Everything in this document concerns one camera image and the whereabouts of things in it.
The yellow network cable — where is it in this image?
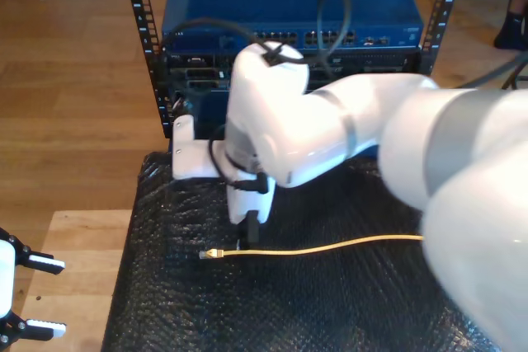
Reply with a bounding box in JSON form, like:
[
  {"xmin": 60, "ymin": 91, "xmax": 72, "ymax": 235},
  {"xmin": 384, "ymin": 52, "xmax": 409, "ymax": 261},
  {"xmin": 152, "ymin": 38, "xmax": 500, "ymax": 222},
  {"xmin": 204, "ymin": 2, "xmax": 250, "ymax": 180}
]
[{"xmin": 199, "ymin": 234, "xmax": 426, "ymax": 261}]

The black bubble wrap mat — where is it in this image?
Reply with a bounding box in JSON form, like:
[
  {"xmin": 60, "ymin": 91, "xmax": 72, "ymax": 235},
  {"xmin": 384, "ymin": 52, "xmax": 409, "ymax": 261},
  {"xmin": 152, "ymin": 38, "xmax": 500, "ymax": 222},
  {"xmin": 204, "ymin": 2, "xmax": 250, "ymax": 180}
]
[{"xmin": 101, "ymin": 150, "xmax": 502, "ymax": 352}]

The black rack server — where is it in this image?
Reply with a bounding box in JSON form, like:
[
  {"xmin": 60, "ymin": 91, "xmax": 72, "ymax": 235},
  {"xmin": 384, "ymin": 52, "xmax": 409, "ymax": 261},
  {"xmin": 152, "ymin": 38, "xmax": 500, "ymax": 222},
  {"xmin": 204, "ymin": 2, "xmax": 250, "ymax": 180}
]
[{"xmin": 164, "ymin": 51, "xmax": 422, "ymax": 93}]

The person's leg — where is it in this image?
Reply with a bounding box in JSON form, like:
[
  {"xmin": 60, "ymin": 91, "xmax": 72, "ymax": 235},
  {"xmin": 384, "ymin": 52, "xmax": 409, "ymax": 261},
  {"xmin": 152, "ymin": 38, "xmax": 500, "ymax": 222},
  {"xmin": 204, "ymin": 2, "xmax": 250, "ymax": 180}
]
[{"xmin": 493, "ymin": 0, "xmax": 528, "ymax": 51}]

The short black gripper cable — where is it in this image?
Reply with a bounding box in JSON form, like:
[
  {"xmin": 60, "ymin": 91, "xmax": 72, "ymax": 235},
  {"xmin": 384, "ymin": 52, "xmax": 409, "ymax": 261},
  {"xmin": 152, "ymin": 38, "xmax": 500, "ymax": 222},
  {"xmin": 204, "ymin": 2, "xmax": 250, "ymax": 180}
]
[{"xmin": 208, "ymin": 124, "xmax": 270, "ymax": 195}]

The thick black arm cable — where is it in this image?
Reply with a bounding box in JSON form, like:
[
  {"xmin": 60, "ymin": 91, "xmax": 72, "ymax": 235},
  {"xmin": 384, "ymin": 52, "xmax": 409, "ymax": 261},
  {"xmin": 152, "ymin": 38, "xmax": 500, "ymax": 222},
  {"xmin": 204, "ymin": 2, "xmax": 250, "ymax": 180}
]
[{"xmin": 158, "ymin": 0, "xmax": 528, "ymax": 92}]

